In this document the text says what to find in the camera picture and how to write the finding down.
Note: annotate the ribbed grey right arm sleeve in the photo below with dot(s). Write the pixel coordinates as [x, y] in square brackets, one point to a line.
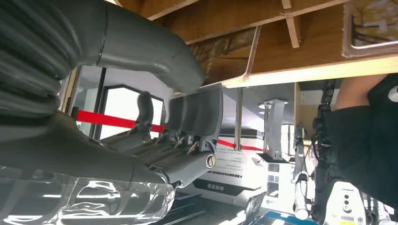
[28, 52]

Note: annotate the white printed sign board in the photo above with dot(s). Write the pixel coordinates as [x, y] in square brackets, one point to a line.
[230, 174]

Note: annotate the person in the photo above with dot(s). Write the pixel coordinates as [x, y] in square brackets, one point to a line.
[370, 146]

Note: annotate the clear-edged tray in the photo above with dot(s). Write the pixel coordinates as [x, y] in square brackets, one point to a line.
[227, 52]

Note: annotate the metal stanchion post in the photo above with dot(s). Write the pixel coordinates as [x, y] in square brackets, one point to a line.
[238, 118]

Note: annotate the blue flat board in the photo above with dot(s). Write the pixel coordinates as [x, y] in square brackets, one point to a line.
[283, 219]

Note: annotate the red barrier belt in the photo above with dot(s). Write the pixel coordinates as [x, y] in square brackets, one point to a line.
[105, 120]

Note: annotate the clear plastic cover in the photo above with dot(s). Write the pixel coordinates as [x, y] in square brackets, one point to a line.
[93, 202]

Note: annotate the grey metal stand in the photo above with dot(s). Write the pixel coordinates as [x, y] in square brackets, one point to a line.
[275, 130]

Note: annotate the white device with buttons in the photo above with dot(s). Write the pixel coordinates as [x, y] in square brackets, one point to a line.
[346, 205]

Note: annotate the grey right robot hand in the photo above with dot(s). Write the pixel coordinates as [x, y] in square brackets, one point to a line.
[140, 52]

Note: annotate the black window frame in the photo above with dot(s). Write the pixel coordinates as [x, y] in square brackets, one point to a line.
[102, 102]

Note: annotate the wooden desk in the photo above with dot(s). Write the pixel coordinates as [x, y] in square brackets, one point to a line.
[311, 40]

